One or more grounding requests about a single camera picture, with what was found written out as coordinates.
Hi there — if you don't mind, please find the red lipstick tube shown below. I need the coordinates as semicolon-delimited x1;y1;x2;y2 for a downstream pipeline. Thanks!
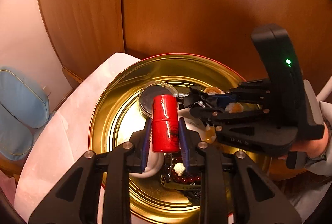
151;95;179;153

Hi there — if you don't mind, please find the dark red bead bracelet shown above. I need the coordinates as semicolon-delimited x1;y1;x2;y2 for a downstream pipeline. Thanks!
168;153;203;184

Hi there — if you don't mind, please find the amber bead bracelet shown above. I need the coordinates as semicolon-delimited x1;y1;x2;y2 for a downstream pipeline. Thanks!
201;124;217;144

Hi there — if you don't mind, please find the white round jar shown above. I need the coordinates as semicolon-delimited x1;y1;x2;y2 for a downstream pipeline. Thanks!
129;152;164;179

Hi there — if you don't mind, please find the wooden wardrobe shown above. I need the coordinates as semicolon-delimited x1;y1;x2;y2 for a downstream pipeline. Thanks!
38;0;331;90

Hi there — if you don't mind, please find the person's right hand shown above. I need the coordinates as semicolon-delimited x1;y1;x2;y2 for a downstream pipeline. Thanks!
290;124;329;158

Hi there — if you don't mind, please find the light blue cushion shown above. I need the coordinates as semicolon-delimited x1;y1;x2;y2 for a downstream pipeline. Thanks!
1;67;51;162

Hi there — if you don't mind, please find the round red gold tin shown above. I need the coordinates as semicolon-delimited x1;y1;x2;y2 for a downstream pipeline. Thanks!
88;52;272;224

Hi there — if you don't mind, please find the black pearl hair clip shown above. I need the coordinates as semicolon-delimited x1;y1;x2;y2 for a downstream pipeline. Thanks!
173;86;221;110

